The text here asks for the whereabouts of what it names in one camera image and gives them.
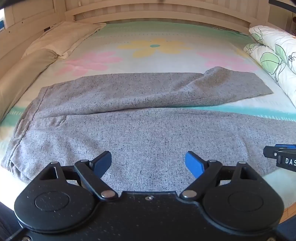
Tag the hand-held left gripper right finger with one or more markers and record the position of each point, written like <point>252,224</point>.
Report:
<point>193,163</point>

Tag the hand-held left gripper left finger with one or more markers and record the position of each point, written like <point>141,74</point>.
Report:
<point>103,160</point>

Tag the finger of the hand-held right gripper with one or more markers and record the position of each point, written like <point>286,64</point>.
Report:
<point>269,151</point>

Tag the grey pants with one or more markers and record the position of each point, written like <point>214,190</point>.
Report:
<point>138,129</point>

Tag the white leaf-print pillow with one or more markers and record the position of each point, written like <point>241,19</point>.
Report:
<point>279,39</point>
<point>270,62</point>

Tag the floral bed sheet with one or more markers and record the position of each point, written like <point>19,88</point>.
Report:
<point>161,58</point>

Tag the beige pillow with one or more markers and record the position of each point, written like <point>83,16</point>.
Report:
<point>20,76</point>

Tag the cream pillow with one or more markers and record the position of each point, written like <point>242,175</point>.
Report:
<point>67,37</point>

